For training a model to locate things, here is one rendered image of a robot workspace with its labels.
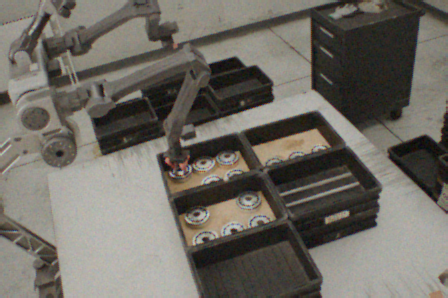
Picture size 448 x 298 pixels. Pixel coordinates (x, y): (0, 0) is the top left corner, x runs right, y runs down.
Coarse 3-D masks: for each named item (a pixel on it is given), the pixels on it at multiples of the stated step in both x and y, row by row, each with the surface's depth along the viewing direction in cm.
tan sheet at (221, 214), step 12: (216, 204) 204; (228, 204) 203; (264, 204) 201; (180, 216) 201; (216, 216) 198; (228, 216) 198; (240, 216) 197; (252, 216) 196; (204, 228) 194; (216, 228) 193
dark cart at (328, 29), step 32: (352, 0) 343; (320, 32) 337; (352, 32) 304; (384, 32) 314; (416, 32) 324; (320, 64) 352; (352, 64) 319; (384, 64) 330; (352, 96) 335; (384, 96) 347
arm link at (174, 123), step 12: (192, 72) 175; (204, 72) 169; (192, 84) 175; (204, 84) 173; (180, 96) 183; (192, 96) 182; (180, 108) 186; (168, 120) 196; (180, 120) 193; (168, 132) 198; (180, 132) 199
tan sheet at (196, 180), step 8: (240, 160) 225; (192, 168) 224; (216, 168) 222; (232, 168) 221; (240, 168) 220; (248, 168) 219; (168, 176) 222; (192, 176) 219; (200, 176) 219; (224, 176) 217; (176, 184) 217; (184, 184) 216; (192, 184) 215; (200, 184) 215
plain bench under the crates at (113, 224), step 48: (144, 144) 265; (96, 192) 238; (144, 192) 234; (384, 192) 216; (96, 240) 213; (144, 240) 210; (336, 240) 198; (384, 240) 195; (432, 240) 191; (96, 288) 192; (144, 288) 190; (192, 288) 187; (336, 288) 180; (384, 288) 177; (432, 288) 174
